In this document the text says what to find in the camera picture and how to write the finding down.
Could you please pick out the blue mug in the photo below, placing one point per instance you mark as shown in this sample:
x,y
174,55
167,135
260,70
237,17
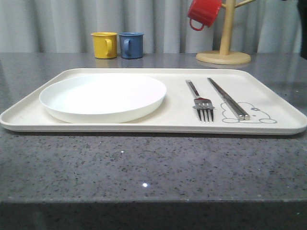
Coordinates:
x,y
131,45

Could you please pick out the silver chopstick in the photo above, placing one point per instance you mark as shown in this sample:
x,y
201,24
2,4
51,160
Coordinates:
x,y
224,98
231,99

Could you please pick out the grey curtain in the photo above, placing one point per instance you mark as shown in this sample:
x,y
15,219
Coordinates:
x,y
65,26

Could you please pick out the silver fork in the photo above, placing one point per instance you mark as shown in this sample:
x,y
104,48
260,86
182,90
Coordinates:
x,y
203,106

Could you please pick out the red mug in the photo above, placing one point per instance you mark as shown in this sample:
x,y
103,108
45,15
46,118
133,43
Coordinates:
x,y
204,12

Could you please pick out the white round plate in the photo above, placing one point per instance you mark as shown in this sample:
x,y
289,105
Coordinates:
x,y
103,98

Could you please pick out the wooden mug tree stand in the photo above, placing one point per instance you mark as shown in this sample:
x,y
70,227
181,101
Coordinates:
x,y
224,55

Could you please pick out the cream rabbit serving tray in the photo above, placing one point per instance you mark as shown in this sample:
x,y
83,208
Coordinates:
x,y
242,105

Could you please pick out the yellow mug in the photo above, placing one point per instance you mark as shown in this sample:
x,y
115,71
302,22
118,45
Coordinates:
x,y
105,45

